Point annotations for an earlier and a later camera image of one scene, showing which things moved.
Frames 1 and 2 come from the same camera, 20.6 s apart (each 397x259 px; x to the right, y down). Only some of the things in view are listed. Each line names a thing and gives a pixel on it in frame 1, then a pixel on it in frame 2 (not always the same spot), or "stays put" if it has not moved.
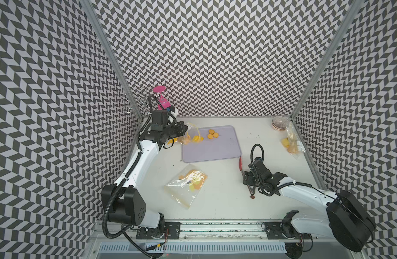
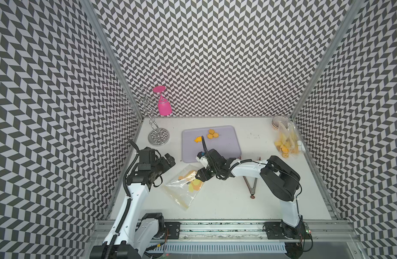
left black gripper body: (175, 130) to (162, 166)
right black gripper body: (252, 180) to (206, 174)
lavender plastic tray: (219, 142) stays put
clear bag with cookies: (186, 185) stays put
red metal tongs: (251, 188) stays put
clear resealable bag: (192, 136) to (286, 141)
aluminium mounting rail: (214, 230) stays put
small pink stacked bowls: (280, 123) stays put
